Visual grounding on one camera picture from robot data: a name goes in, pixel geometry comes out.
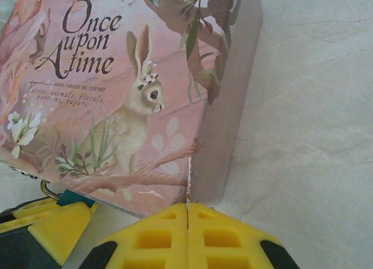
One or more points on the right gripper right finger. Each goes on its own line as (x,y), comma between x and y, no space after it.
(227,245)

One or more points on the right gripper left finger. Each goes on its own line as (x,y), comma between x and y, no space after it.
(151,245)

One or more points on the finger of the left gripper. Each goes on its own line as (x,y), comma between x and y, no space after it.
(52,231)

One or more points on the small teal padlock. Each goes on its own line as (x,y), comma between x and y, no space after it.
(64,199)

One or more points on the small silver key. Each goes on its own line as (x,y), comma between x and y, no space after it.
(189,178)

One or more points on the pink illustrated tin box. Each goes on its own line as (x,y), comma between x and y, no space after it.
(116,47)

